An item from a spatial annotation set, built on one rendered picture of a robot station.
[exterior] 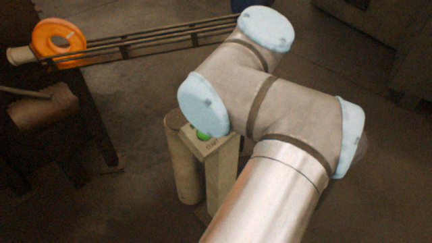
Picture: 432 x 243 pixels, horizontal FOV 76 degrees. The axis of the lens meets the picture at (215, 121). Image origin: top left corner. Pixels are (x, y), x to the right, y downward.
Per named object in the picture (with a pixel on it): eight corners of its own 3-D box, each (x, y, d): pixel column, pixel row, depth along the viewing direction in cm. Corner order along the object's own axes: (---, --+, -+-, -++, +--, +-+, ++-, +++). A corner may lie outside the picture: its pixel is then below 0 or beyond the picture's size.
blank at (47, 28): (68, 66, 102) (66, 71, 100) (25, 37, 92) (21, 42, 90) (96, 42, 97) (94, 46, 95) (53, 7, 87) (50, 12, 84)
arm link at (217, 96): (241, 112, 31) (286, 51, 37) (162, 79, 36) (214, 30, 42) (240, 157, 38) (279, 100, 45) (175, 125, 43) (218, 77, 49)
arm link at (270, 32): (227, 19, 39) (259, -11, 44) (208, 73, 50) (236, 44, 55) (282, 57, 38) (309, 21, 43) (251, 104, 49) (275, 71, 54)
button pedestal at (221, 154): (188, 216, 125) (173, 123, 80) (226, 183, 136) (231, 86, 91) (212, 242, 117) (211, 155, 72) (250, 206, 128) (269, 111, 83)
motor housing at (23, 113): (60, 179, 138) (-1, 99, 99) (101, 154, 148) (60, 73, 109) (71, 196, 132) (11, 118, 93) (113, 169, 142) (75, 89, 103)
